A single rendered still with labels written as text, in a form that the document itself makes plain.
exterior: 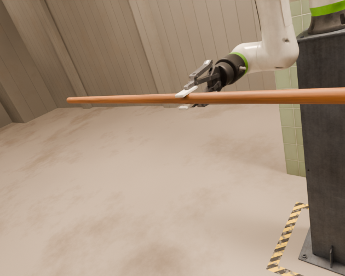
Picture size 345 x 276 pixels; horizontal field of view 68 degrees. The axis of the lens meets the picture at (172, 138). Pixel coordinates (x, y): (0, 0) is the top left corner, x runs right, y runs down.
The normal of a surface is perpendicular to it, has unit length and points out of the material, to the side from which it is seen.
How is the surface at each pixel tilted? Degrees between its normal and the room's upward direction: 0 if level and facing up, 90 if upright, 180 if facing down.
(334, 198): 90
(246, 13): 90
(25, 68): 90
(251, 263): 0
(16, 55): 90
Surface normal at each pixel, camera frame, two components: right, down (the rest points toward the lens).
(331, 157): -0.60, 0.50
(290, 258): -0.29, -0.87
